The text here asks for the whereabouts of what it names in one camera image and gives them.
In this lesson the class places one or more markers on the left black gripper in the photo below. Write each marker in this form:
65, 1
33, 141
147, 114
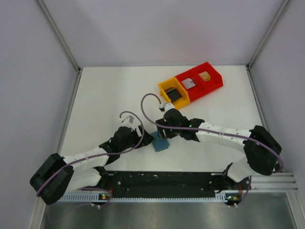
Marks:
145, 137

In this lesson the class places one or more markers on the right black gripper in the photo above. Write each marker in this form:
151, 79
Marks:
161, 129

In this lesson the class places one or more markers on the blue leather card holder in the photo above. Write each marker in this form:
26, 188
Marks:
159, 144

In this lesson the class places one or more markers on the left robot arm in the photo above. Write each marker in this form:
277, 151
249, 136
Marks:
61, 174

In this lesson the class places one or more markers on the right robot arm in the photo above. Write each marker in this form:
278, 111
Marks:
261, 151

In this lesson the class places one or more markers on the black card in yellow bin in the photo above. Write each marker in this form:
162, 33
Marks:
173, 94

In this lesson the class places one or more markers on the silver card in red bin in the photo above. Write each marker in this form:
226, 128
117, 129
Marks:
188, 83

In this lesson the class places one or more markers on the gold card in red bin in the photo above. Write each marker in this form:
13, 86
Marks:
205, 76

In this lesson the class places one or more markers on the yellow plastic bin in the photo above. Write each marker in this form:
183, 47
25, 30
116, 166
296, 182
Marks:
173, 82

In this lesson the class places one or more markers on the middle red plastic bin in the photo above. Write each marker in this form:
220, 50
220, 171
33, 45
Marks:
196, 92

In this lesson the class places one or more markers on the red plastic bin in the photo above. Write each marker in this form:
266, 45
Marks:
196, 92
216, 81

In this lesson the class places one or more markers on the far red plastic bin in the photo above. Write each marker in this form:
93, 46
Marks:
216, 81

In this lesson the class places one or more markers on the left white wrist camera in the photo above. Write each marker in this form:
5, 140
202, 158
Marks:
127, 121

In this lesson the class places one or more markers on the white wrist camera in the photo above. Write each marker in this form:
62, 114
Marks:
164, 107
127, 121

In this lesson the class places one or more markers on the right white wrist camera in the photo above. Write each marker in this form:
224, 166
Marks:
164, 107

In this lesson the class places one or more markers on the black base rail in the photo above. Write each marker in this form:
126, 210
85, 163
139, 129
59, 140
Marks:
139, 184

